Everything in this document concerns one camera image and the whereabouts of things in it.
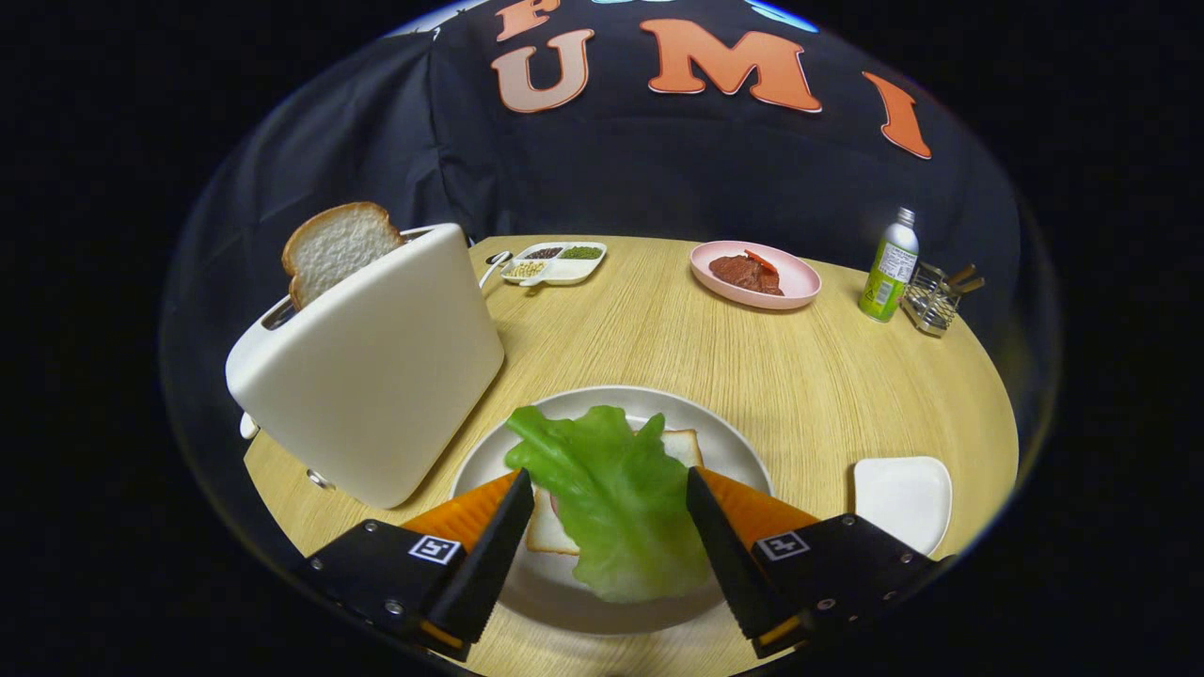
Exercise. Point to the green lettuce leaf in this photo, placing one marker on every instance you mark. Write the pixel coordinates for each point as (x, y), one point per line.
(611, 498)

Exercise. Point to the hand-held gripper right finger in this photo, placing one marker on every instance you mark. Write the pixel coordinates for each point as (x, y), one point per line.
(734, 564)

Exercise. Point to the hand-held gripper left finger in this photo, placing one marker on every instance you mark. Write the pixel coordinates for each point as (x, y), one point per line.
(484, 564)

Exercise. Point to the pink plate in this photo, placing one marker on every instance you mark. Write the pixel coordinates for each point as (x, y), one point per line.
(801, 279)

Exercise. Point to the red meat slice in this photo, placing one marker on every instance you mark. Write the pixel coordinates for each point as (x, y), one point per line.
(738, 273)

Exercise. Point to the black backdrop cloth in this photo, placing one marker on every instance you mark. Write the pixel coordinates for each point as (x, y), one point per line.
(611, 169)

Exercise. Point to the green label metal bottle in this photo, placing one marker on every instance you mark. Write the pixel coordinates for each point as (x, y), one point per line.
(884, 277)

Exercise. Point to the large round white plate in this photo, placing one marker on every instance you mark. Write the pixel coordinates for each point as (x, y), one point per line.
(734, 451)

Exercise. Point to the red tomato slice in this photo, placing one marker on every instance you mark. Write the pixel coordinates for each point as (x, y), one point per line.
(760, 260)

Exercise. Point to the small square white plate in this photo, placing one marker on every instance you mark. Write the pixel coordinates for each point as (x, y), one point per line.
(898, 498)

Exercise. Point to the white toaster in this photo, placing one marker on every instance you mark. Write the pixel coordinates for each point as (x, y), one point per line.
(376, 376)

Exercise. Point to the white bread slice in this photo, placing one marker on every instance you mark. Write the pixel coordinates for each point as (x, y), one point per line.
(683, 447)
(334, 246)

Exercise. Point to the white divided condiment dish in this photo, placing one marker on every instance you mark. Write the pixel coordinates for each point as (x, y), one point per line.
(564, 274)

